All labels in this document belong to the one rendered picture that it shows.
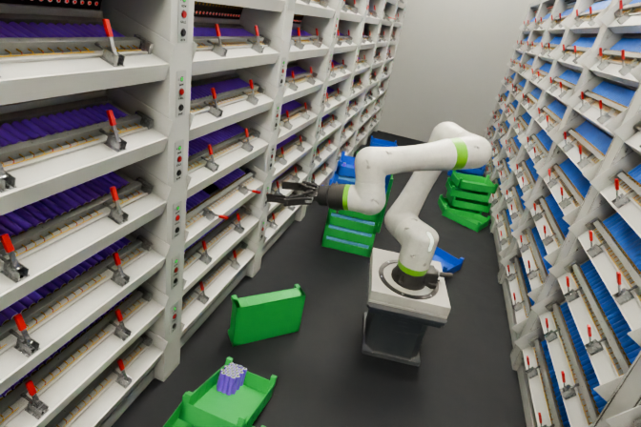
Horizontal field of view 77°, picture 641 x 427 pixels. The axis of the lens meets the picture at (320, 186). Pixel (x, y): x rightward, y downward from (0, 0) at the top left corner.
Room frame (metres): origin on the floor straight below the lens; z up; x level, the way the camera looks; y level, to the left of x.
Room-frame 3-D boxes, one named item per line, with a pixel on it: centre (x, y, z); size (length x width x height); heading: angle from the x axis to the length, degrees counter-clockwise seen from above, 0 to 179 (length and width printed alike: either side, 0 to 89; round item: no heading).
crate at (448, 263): (2.19, -0.76, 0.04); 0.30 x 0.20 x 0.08; 46
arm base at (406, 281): (1.45, -0.49, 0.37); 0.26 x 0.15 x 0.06; 97
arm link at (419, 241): (1.45, -0.43, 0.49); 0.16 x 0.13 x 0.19; 25
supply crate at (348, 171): (2.21, -0.23, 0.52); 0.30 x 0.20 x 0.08; 84
